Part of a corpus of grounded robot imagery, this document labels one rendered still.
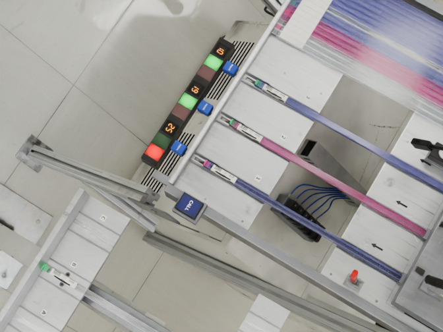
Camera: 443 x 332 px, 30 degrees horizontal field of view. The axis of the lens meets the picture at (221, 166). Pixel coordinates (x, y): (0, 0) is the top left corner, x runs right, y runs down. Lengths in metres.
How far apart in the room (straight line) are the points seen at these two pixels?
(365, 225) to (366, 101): 0.58
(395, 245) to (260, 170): 0.33
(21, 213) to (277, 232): 0.76
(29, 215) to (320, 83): 1.00
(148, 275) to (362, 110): 0.91
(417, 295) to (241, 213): 0.41
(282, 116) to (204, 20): 0.90
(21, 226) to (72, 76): 0.46
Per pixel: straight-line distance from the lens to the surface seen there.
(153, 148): 1.85
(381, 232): 1.82
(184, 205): 1.76
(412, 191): 1.85
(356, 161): 2.32
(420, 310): 1.75
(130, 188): 1.95
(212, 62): 1.91
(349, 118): 2.28
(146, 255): 2.71
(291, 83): 1.89
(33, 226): 2.48
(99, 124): 2.52
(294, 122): 1.86
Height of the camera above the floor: 2.20
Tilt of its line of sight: 52 degrees down
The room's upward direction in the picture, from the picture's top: 106 degrees clockwise
